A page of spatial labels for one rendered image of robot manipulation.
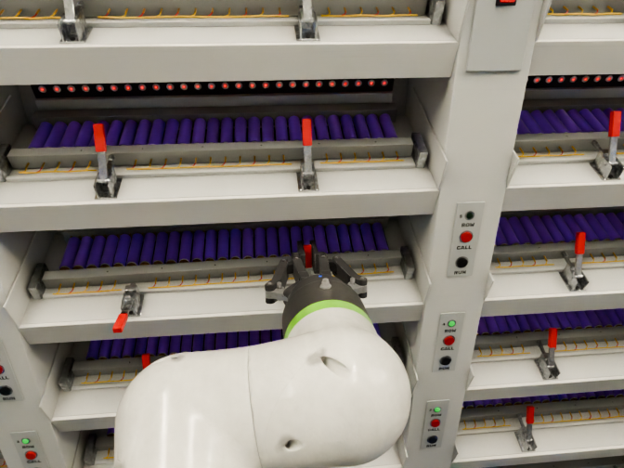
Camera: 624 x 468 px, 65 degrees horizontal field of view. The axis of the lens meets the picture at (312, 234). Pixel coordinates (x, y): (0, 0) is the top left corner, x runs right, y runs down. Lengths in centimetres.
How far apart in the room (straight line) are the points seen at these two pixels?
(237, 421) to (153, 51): 42
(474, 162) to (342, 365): 40
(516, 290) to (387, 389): 50
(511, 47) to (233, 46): 33
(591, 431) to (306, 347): 90
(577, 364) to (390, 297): 41
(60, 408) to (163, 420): 59
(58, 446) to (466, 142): 81
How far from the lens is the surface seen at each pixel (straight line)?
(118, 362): 94
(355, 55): 62
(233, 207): 67
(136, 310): 78
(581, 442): 120
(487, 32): 66
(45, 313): 84
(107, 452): 110
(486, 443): 112
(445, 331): 83
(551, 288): 89
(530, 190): 76
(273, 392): 38
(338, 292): 50
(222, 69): 62
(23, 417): 96
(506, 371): 99
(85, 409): 94
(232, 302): 77
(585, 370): 105
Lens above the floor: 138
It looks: 28 degrees down
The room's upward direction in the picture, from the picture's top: straight up
